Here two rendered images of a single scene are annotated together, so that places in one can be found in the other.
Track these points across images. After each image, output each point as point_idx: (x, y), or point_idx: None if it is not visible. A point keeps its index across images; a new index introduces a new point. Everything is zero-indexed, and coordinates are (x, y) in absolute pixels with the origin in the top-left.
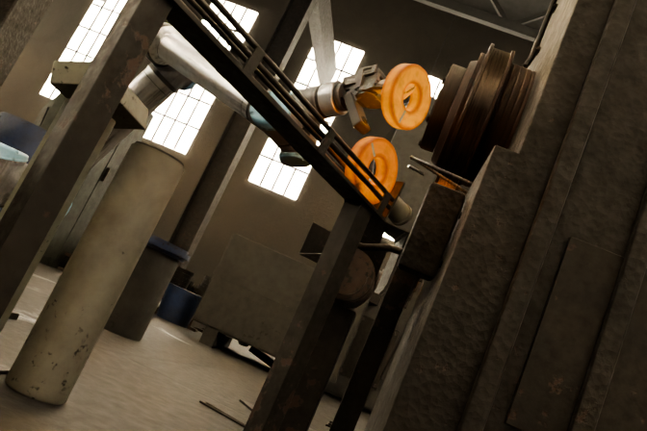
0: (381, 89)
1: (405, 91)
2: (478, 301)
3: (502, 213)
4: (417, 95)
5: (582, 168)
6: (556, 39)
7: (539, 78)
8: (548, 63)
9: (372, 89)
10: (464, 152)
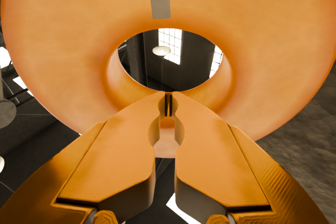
0: (88, 157)
1: (164, 93)
2: None
3: None
4: (206, 88)
5: None
6: (278, 148)
7: (330, 142)
8: (286, 123)
9: (28, 219)
10: None
